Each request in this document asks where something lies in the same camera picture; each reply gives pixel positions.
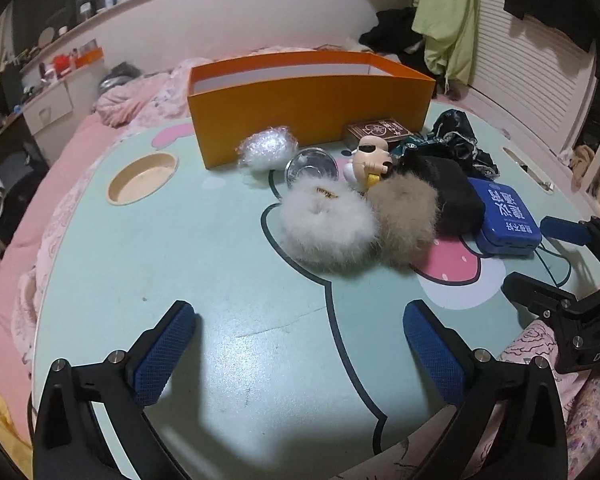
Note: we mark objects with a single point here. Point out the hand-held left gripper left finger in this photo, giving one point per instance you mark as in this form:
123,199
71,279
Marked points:
162,355

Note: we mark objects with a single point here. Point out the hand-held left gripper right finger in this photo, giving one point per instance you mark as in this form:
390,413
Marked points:
435,360

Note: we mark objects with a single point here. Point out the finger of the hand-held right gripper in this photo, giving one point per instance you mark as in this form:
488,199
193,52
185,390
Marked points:
535,292
565,230

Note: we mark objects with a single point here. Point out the blue tin box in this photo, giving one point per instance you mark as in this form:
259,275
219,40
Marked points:
505,215

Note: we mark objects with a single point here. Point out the black fluffy pouch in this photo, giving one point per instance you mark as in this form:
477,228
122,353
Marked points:
450,190

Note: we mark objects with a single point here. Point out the black patterned bag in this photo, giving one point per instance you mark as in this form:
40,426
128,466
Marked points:
460,135

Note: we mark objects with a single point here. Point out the beige fluffy scrunchie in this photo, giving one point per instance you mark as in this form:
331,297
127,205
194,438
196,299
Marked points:
405,215

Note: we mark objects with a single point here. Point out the white fluffy scrunchie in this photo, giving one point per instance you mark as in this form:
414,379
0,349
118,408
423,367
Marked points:
320,230

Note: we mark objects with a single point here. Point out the brown card box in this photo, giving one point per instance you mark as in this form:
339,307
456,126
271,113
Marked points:
380,127

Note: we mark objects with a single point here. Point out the clear plastic wrap ball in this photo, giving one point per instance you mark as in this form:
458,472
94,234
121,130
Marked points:
267,150

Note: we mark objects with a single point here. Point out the small glass bowl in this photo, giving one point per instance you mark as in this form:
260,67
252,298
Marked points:
310,162

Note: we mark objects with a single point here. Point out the orange cardboard box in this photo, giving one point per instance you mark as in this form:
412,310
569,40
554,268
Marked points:
305,105

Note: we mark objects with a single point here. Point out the red container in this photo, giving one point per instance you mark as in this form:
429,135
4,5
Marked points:
61,63

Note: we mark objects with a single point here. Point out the floral pajama clothing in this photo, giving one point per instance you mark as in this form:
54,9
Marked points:
530,340

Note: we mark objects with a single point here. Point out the yellow cloth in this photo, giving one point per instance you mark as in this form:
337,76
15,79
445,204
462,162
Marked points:
2,420

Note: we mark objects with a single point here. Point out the light green hanging garment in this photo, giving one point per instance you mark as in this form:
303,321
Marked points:
445,20

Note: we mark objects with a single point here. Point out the pink floral quilt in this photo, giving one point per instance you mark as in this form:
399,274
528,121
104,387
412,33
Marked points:
130,100

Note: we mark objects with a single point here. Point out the pile of black clothes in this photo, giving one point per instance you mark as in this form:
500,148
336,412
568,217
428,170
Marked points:
395,30

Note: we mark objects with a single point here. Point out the white drawer cabinet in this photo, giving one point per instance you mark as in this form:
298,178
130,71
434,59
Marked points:
50,107

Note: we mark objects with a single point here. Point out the grey bundle on bed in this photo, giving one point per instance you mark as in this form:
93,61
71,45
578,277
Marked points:
120,77

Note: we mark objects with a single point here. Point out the small orange box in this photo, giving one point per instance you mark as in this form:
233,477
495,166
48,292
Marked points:
89,58

